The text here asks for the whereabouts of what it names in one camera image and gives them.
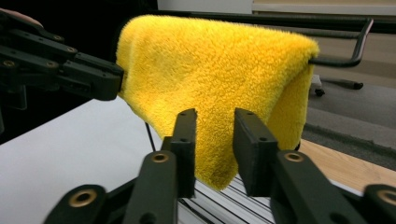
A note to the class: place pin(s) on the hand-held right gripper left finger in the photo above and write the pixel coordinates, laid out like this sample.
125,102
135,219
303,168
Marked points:
183,149

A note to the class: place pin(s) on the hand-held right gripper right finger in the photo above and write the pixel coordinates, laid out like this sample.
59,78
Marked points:
253,149

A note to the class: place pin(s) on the yellow towel with black trim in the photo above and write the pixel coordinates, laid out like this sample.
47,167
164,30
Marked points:
211,74

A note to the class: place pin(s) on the black curtain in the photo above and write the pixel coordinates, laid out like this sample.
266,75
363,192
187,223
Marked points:
93,31

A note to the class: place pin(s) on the white table cover sheet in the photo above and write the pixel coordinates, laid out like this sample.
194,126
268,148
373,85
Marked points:
62,155

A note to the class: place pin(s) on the office chair base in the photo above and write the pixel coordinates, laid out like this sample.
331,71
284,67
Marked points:
339,83

